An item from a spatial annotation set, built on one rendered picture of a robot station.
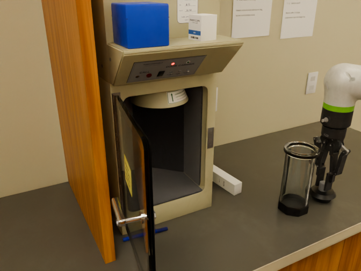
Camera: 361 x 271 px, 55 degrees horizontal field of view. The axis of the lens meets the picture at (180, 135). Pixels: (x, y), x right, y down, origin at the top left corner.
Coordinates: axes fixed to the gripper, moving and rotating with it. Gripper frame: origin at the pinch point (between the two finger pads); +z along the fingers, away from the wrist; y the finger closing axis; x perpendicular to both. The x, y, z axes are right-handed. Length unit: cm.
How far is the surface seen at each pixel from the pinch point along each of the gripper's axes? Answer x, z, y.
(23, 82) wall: -86, -32, -57
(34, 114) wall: -85, -20, -57
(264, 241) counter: -33.0, 7.8, 8.2
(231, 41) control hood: -41, -49, -3
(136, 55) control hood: -66, -48, -3
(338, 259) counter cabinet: -2.2, 24.6, 12.9
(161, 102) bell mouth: -54, -31, -16
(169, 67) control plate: -56, -43, -7
